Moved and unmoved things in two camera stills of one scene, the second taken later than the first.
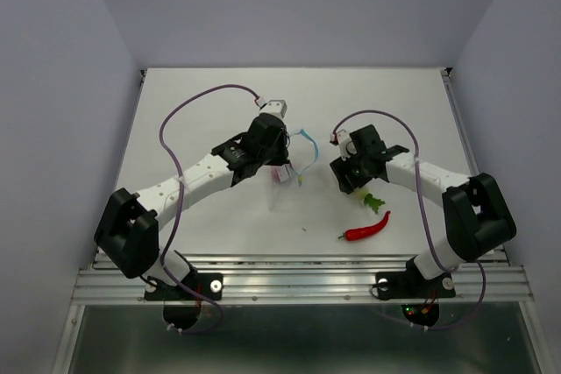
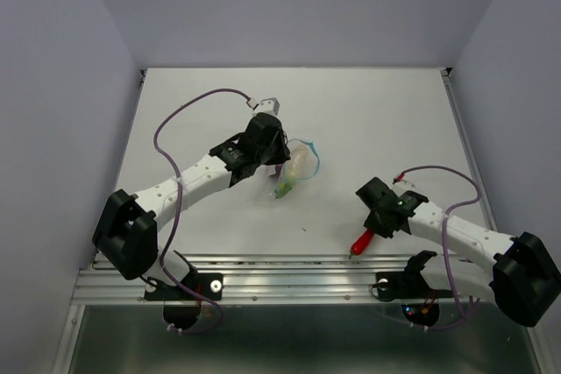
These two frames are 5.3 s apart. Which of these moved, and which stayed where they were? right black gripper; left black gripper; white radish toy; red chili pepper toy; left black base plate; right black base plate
Moved: right black gripper; white radish toy; red chili pepper toy
Stayed: left black base plate; left black gripper; right black base plate
